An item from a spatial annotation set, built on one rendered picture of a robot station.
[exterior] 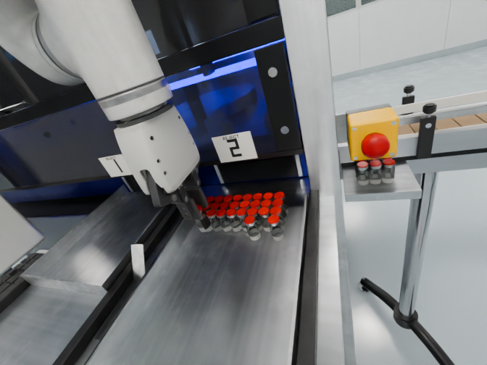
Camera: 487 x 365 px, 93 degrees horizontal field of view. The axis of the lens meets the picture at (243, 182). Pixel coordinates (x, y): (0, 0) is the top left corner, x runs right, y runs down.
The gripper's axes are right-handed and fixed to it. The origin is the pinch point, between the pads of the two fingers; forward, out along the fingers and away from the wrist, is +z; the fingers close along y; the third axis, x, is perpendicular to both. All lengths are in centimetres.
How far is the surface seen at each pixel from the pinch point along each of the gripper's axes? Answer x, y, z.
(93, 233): -40.2, -4.4, 12.2
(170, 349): -0.7, 16.4, 12.1
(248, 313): 9.1, 10.2, 12.1
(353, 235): 27, -85, 101
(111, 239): -31.6, -2.6, 12.2
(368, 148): 27.0, -12.0, 0.4
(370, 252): 35, -72, 101
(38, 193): -92, -23, 9
